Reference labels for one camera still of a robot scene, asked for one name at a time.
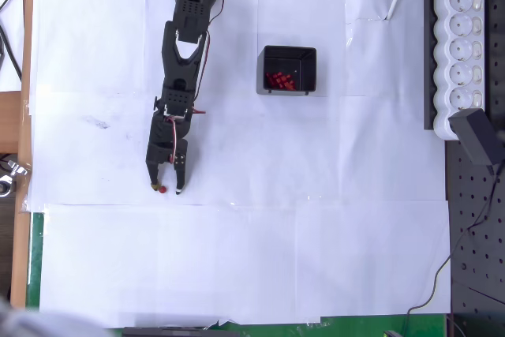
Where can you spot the white power strip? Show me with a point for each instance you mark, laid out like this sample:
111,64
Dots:
459,76

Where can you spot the black square box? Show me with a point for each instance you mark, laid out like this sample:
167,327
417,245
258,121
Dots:
261,72

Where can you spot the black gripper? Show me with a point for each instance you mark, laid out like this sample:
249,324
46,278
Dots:
158,154

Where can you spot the black perforated pegboard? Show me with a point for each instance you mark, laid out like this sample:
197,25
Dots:
477,214

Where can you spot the black power adapter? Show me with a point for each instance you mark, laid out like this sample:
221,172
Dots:
473,135

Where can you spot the silver metal clamp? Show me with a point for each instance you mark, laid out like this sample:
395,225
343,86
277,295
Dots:
16,168

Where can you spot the blurred grey object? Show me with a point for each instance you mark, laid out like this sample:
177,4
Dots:
31,325

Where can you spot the white taped paper cover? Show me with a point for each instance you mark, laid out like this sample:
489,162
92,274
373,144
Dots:
276,234

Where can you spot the green cutting mat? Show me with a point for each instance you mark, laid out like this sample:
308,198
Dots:
35,254

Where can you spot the black camera device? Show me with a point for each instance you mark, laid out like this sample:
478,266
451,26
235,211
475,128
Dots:
177,332

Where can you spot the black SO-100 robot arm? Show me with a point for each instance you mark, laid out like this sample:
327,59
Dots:
185,37

